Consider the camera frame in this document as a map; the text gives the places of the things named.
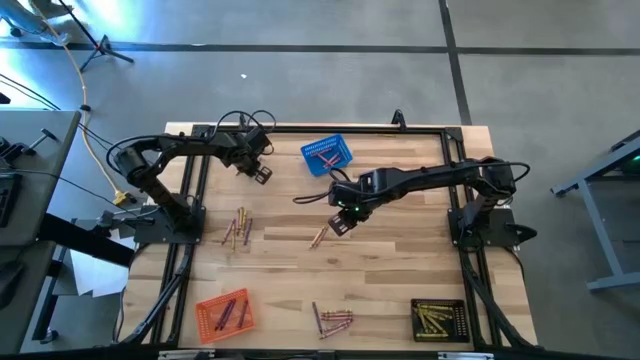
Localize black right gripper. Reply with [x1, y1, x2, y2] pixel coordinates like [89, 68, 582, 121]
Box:
[328, 189, 374, 237]

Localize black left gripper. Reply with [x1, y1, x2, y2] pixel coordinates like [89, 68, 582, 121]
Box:
[234, 144, 274, 185]

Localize blue plastic basket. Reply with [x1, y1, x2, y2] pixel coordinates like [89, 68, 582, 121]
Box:
[299, 133, 354, 178]

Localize black plastic basket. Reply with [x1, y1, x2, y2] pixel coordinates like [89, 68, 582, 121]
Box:
[410, 297, 471, 344]

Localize orange plastic basket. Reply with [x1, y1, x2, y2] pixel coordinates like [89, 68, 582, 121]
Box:
[194, 287, 257, 345]

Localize black support beam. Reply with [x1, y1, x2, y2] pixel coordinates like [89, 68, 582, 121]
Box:
[35, 212, 137, 269]

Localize white paper sheet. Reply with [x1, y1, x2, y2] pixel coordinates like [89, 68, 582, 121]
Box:
[52, 243, 132, 300]

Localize black tripod stand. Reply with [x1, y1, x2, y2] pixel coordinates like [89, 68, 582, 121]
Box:
[55, 0, 136, 72]

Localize grey desk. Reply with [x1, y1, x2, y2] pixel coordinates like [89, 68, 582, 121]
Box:
[0, 109, 83, 247]

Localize black desk clamp tool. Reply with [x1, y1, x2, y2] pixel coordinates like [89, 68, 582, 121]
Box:
[0, 127, 60, 165]

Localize black keyboard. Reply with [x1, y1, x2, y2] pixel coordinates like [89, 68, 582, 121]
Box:
[0, 171, 24, 230]

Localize dark desk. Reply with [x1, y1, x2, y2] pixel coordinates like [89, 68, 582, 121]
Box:
[0, 239, 57, 357]

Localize person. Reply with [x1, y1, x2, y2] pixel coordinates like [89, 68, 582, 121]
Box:
[0, 0, 76, 47]

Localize grey-legged side table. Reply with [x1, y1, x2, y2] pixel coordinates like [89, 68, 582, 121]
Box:
[549, 128, 640, 293]

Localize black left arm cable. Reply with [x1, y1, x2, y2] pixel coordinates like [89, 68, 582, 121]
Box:
[105, 109, 278, 174]

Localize black aluminium table frame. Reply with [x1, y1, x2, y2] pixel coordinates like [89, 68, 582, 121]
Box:
[112, 122, 539, 351]

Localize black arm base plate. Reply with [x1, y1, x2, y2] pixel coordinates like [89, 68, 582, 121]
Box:
[447, 206, 539, 250]
[133, 204, 207, 246]

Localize yellow extension cord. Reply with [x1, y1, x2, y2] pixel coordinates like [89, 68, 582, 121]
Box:
[29, 0, 133, 208]

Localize black clamp handle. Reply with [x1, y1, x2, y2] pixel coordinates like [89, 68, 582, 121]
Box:
[94, 208, 157, 232]

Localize silver bracket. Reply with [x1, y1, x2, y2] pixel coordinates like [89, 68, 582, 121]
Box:
[157, 349, 217, 360]
[437, 350, 496, 360]

